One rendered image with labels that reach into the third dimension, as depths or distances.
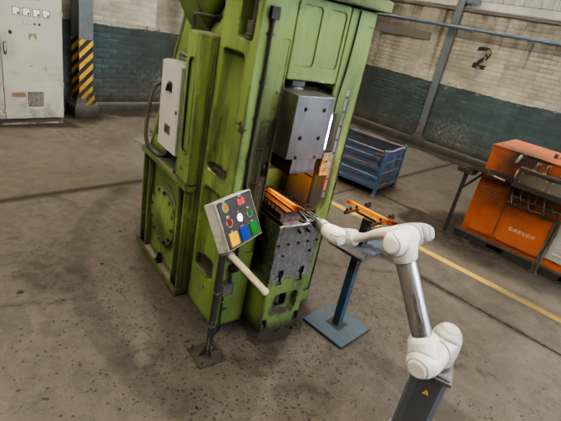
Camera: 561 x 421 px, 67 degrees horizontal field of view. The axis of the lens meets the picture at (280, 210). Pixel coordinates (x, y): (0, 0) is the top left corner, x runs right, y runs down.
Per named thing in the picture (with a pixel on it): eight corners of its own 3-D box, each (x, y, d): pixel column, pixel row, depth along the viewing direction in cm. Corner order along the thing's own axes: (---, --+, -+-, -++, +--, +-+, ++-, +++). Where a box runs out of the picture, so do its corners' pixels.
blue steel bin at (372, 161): (395, 188, 693) (409, 146, 664) (373, 198, 633) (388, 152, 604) (334, 163, 754) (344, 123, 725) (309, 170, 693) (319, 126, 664)
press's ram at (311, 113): (331, 158, 289) (346, 98, 272) (285, 159, 266) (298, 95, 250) (295, 138, 318) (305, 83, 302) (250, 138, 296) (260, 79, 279)
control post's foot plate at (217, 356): (228, 360, 291) (229, 350, 288) (199, 370, 278) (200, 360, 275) (214, 339, 307) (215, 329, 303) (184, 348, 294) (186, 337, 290)
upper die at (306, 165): (313, 172, 285) (315, 159, 281) (289, 174, 273) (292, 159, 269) (277, 150, 314) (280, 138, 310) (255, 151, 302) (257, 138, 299)
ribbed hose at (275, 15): (240, 271, 301) (285, 7, 231) (230, 273, 296) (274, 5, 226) (237, 268, 304) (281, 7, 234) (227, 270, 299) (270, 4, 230)
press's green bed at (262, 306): (296, 322, 341) (309, 273, 322) (257, 335, 319) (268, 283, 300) (260, 283, 380) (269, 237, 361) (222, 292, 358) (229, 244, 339)
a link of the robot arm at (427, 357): (453, 369, 216) (435, 389, 201) (424, 365, 228) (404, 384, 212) (422, 220, 214) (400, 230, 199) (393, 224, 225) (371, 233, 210)
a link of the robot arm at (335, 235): (316, 235, 266) (330, 238, 275) (332, 247, 255) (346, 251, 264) (324, 220, 264) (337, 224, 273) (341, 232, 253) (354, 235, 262)
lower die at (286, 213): (301, 219, 299) (305, 208, 296) (279, 222, 288) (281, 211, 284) (269, 195, 329) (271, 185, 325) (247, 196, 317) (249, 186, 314)
